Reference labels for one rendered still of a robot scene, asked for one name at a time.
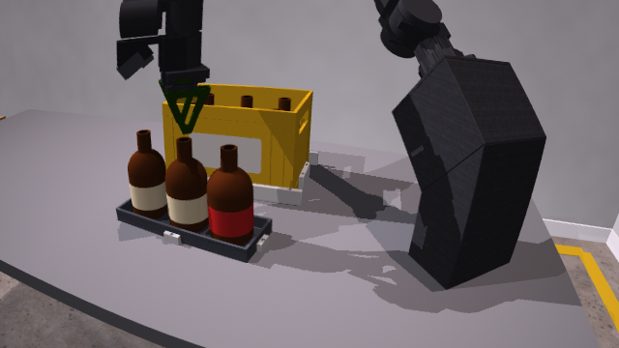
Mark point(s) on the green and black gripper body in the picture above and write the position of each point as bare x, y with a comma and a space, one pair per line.
194, 66

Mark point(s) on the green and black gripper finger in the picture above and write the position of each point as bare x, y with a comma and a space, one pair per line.
187, 102
202, 93

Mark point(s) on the yellow crate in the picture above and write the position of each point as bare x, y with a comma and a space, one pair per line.
272, 148

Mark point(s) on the brown bottle with red label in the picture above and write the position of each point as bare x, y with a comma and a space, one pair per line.
230, 200

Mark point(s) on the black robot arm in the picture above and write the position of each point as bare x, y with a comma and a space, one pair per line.
411, 24

